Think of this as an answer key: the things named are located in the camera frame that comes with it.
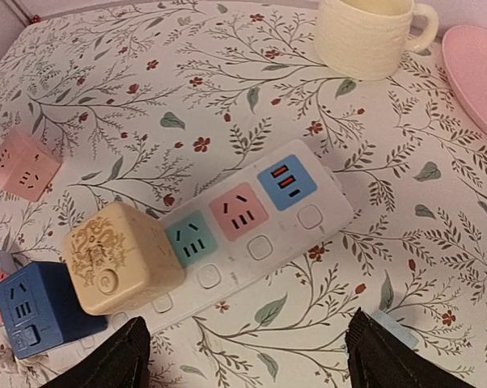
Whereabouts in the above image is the dark blue cube adapter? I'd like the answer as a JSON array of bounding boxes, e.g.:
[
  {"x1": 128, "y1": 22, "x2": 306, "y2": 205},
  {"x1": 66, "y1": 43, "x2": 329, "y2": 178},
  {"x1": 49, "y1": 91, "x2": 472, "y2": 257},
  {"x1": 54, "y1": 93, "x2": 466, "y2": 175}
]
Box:
[{"x1": 0, "y1": 261, "x2": 108, "y2": 360}]

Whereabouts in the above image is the pink plate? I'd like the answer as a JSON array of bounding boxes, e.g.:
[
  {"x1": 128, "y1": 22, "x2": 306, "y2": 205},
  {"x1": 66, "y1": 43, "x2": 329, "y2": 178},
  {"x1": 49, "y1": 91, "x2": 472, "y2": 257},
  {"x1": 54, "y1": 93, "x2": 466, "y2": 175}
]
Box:
[{"x1": 442, "y1": 25, "x2": 487, "y2": 135}]

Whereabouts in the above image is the cream ribbed mug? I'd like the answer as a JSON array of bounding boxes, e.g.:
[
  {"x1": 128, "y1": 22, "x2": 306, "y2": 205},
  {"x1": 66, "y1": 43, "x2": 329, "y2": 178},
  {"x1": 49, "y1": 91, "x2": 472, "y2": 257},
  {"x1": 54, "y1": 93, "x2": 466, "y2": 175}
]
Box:
[{"x1": 314, "y1": 0, "x2": 439, "y2": 81}]

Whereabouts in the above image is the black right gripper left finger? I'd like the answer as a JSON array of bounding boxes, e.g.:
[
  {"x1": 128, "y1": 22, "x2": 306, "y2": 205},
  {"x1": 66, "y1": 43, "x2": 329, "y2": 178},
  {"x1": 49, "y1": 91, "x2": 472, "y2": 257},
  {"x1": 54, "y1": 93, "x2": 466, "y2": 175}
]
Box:
[{"x1": 45, "y1": 316, "x2": 150, "y2": 388}]

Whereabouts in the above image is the beige dragon cube adapter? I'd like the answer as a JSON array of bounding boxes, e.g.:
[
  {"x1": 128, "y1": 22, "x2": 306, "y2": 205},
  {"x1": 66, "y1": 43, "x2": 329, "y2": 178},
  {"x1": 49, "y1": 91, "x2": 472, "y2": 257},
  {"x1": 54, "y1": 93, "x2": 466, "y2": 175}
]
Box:
[{"x1": 61, "y1": 202, "x2": 186, "y2": 316}]

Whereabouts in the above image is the white power strip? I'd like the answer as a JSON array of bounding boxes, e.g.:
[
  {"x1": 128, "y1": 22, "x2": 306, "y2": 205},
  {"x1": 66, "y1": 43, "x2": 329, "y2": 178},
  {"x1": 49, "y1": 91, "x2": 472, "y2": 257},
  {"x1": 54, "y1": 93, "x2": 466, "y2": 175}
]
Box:
[{"x1": 106, "y1": 139, "x2": 353, "y2": 332}]

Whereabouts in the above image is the floral tablecloth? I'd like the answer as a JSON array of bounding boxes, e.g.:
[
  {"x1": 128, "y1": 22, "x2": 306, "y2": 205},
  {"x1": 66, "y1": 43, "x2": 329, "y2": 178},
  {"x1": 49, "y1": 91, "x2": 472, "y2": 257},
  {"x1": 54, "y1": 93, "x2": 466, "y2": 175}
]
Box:
[{"x1": 0, "y1": 1, "x2": 487, "y2": 387}]

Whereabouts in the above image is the light blue small plug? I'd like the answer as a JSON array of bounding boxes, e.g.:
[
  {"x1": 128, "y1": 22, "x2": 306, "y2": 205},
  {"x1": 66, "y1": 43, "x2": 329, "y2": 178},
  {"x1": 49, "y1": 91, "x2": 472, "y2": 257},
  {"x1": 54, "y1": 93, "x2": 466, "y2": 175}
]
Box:
[{"x1": 371, "y1": 310, "x2": 418, "y2": 350}]

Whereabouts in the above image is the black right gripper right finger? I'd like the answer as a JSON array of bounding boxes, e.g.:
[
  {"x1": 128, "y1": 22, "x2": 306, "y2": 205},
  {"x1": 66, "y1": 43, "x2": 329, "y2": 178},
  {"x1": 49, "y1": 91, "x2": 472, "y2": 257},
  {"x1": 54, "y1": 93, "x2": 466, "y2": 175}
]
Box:
[{"x1": 345, "y1": 310, "x2": 470, "y2": 388}]

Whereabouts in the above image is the pink cube socket adapter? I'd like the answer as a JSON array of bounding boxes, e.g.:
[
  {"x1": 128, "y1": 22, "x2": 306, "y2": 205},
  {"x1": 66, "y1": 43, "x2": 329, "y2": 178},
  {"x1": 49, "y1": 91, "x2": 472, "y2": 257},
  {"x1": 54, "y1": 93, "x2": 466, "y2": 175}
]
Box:
[{"x1": 0, "y1": 129, "x2": 62, "y2": 202}]

